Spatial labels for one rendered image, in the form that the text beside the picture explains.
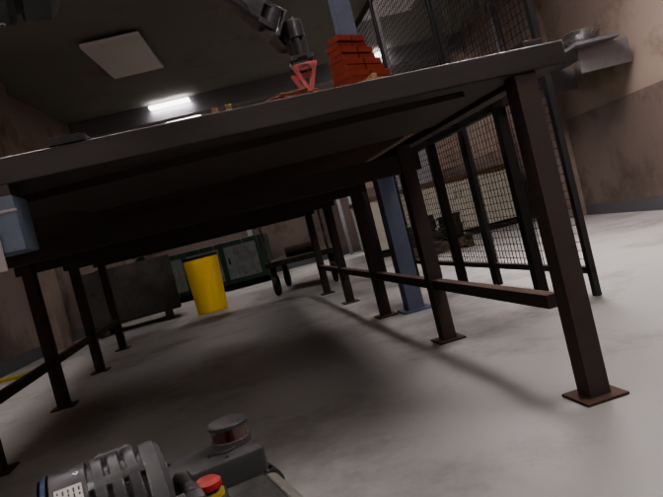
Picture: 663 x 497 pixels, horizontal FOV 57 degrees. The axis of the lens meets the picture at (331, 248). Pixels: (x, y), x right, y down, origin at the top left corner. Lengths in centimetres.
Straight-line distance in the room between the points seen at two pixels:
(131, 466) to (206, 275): 600
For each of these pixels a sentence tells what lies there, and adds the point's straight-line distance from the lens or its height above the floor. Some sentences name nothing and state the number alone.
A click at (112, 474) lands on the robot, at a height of 41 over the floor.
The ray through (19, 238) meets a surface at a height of 74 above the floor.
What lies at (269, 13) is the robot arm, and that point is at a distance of 175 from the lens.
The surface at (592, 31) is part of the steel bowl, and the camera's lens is 610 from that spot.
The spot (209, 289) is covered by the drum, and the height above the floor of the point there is 25.
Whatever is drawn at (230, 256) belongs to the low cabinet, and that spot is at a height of 51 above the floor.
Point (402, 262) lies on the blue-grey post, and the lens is 352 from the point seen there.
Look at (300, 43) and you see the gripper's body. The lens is 175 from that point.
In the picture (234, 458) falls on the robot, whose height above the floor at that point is 28.
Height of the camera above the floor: 60
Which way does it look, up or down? 2 degrees down
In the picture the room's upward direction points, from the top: 14 degrees counter-clockwise
